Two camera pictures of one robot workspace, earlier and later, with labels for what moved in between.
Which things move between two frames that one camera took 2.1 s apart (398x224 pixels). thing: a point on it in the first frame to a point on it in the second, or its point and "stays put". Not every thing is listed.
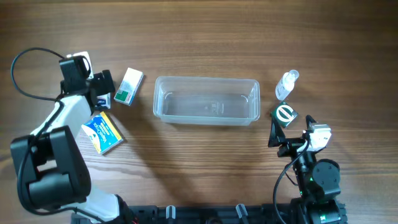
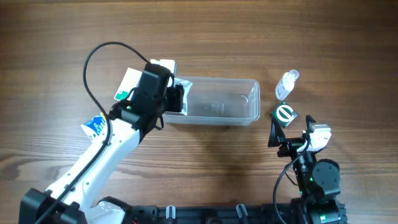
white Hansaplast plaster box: [104, 100] to [187, 85]
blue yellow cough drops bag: [102, 132] stays put
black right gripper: [292, 147] stays put
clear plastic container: [206, 101] stays put
